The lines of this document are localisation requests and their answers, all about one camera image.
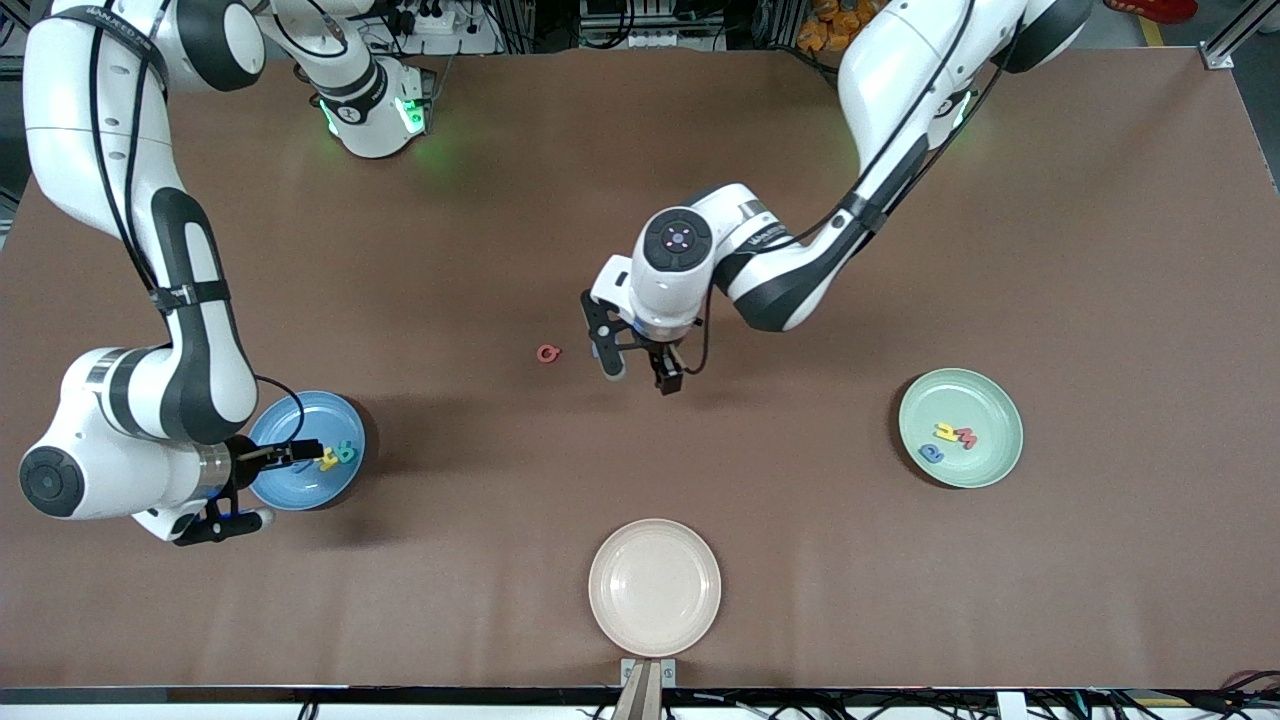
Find red shoe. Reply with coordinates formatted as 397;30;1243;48
1105;0;1198;23

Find orange snack bags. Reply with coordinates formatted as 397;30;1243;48
797;0;886;53

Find white power strip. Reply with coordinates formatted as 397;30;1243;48
385;0;501;56

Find beige plate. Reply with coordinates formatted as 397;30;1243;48
588;518;723;659

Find white control box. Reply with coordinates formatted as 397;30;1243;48
578;0;728;49

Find green plate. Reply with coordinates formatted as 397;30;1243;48
898;368;1025;490

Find blue plate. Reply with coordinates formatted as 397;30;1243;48
248;390;367;512

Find aluminium frame profile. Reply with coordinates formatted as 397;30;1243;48
1200;0;1280;71

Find silver camera mount bracket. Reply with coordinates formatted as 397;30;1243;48
612;658;677;720

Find brown table mat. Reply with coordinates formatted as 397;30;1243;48
0;48;1280;691

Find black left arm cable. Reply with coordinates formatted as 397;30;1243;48
683;0;1021;376

